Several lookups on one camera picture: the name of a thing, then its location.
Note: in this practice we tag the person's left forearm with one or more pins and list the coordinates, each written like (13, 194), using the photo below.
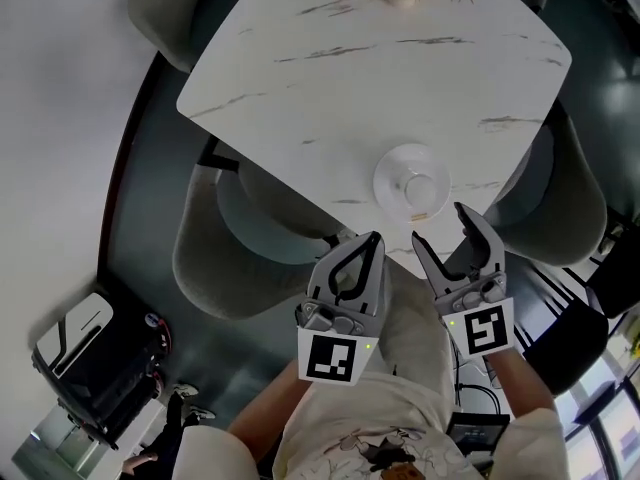
(272, 403)

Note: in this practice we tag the white round dish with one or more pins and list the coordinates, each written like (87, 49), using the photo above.
(394, 168)

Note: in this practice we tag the person's beige trousers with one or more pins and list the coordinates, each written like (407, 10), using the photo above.
(415, 318)

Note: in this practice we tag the person's cream printed sweatshirt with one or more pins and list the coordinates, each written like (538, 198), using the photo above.
(380, 418)

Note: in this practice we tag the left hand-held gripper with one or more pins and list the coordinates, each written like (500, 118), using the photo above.
(327, 355)

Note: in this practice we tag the black and white machine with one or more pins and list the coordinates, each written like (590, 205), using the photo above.
(100, 358)

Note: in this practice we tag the black box with display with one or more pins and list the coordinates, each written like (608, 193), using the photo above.
(475, 433)

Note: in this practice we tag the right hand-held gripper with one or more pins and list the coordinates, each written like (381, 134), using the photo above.
(482, 325)

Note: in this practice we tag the black chair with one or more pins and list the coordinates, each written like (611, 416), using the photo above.
(575, 353)

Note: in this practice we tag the person's right forearm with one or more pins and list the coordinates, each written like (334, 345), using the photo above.
(522, 385)

